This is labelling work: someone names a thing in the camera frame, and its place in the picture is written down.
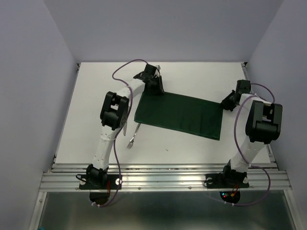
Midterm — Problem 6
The dark green cloth napkin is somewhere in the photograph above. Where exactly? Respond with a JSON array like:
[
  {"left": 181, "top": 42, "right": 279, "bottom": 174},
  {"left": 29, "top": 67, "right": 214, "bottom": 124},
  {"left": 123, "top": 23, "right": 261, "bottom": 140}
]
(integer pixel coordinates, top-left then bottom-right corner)
[{"left": 134, "top": 92, "right": 223, "bottom": 140}]

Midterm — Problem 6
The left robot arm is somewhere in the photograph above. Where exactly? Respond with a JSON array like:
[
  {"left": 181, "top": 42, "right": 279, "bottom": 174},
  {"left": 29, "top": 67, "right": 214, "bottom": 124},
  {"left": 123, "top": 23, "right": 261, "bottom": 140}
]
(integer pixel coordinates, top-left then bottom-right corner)
[{"left": 86, "top": 63, "right": 164, "bottom": 189}]

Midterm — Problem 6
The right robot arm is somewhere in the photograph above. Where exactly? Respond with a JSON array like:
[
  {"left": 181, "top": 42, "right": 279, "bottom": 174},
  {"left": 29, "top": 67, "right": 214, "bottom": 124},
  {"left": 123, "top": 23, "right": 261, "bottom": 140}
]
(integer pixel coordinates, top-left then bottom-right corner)
[{"left": 221, "top": 80, "right": 283, "bottom": 187}]

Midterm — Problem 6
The silver table knife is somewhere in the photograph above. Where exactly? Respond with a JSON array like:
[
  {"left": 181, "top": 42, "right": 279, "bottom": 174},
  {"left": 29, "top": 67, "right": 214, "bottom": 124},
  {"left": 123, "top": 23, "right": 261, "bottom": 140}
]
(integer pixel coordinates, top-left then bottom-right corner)
[{"left": 123, "top": 122, "right": 128, "bottom": 136}]

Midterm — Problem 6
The silver fork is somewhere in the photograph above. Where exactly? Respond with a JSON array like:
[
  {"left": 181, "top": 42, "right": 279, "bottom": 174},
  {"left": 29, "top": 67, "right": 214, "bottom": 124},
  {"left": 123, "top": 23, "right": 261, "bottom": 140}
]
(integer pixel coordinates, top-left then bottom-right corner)
[{"left": 127, "top": 123, "right": 141, "bottom": 149}]

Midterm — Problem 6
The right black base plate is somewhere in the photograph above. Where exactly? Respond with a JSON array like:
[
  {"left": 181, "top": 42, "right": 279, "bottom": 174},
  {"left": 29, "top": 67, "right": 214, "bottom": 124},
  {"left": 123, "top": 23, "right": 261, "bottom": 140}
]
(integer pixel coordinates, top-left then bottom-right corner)
[{"left": 205, "top": 173, "right": 249, "bottom": 189}]

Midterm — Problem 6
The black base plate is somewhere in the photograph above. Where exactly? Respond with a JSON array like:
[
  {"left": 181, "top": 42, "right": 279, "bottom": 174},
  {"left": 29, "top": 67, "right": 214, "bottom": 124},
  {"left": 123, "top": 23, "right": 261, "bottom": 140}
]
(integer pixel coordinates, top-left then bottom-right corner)
[
  {"left": 205, "top": 173, "right": 249, "bottom": 189},
  {"left": 75, "top": 174, "right": 121, "bottom": 190}
]

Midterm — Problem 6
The aluminium frame rail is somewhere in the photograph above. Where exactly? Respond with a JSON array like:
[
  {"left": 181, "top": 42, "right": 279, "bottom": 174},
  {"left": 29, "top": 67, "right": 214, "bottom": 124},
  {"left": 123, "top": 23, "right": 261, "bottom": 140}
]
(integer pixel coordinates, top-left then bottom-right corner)
[{"left": 28, "top": 62, "right": 298, "bottom": 230}]

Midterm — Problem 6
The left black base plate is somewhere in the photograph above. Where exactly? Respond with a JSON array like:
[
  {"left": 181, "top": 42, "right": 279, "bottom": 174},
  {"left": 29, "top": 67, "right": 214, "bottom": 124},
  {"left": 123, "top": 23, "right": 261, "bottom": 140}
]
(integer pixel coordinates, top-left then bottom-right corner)
[{"left": 75, "top": 174, "right": 121, "bottom": 190}]

